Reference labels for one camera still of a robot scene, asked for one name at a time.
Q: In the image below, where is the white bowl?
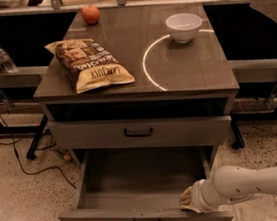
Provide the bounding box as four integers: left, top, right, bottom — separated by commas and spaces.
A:
165, 13, 202, 44

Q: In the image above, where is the black floor cable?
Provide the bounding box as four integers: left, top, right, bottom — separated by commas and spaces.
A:
0, 56, 99, 221

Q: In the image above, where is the red apple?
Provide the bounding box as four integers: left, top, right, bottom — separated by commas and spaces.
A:
81, 4, 100, 25

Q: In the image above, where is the grey drawer cabinet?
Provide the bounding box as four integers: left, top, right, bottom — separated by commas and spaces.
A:
23, 0, 248, 176

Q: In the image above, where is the grey bench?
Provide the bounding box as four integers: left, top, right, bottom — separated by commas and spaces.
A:
0, 66, 48, 160
229, 59, 277, 150

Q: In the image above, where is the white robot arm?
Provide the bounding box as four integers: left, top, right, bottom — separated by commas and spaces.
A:
179, 166, 277, 213

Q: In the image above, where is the grey right bench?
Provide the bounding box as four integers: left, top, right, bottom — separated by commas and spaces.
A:
229, 59, 277, 150

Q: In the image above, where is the grey drawer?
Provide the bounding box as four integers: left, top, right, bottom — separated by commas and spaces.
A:
49, 116, 231, 150
59, 146, 233, 221

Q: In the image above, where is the grey left bench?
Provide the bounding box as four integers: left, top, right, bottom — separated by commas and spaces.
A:
0, 66, 48, 160

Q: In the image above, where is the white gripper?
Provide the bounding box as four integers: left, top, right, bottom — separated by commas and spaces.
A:
179, 179, 224, 213

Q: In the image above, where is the clear plastic water bottle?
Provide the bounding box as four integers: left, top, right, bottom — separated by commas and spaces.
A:
0, 46, 18, 73

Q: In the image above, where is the brown yellow chip bag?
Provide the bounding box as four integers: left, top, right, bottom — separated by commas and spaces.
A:
45, 38, 135, 94

